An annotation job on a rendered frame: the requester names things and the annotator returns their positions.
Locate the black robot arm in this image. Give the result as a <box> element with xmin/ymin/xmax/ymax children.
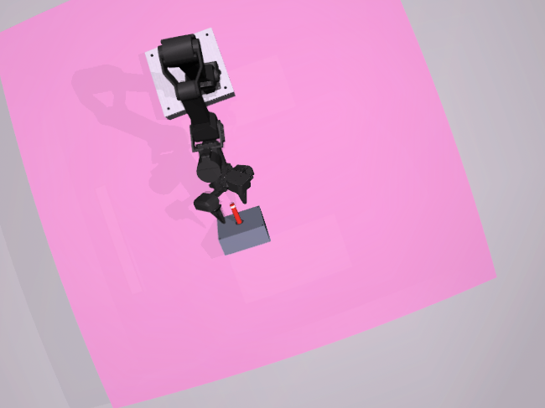
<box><xmin>158</xmin><ymin>34</ymin><xmax>254</xmax><ymax>195</ymax></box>

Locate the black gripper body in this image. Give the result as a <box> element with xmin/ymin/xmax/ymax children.
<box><xmin>194</xmin><ymin>161</ymin><xmax>246</xmax><ymax>212</ymax></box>

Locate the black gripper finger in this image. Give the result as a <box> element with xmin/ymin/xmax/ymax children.
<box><xmin>238</xmin><ymin>191</ymin><xmax>247</xmax><ymax>204</ymax></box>
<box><xmin>210</xmin><ymin>204</ymin><xmax>226</xmax><ymax>224</ymax></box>

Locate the grey square panel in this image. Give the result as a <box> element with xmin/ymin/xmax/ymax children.
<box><xmin>216</xmin><ymin>206</ymin><xmax>271</xmax><ymax>256</ymax></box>

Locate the red peg with white band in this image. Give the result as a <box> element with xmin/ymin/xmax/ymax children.
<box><xmin>230</xmin><ymin>204</ymin><xmax>242</xmax><ymax>225</ymax></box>

